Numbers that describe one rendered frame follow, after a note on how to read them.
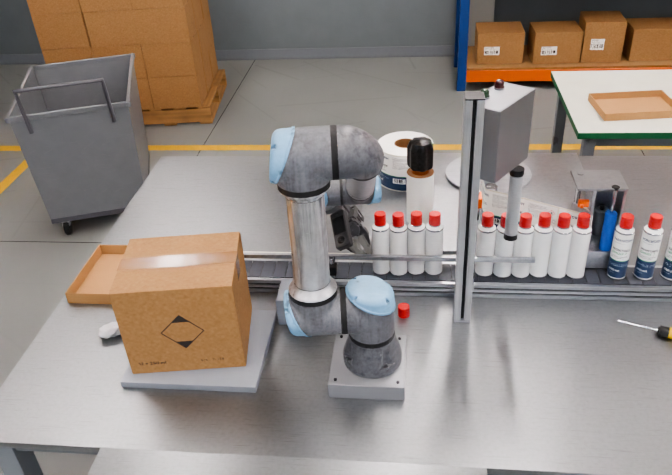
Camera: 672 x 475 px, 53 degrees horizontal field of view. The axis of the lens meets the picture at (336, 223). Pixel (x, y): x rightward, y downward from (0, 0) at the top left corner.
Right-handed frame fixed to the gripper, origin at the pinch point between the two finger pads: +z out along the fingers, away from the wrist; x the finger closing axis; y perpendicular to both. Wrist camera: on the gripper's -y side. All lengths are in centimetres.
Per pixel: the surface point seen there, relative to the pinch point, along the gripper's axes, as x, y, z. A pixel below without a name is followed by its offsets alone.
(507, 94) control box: -58, -8, -29
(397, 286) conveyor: -3.9, -4.5, 10.9
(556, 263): -47, -2, 27
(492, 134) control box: -51, -17, -26
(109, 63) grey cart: 161, 224, -72
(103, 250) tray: 83, 13, -38
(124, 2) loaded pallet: 163, 295, -95
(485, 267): -28.9, -2.0, 18.6
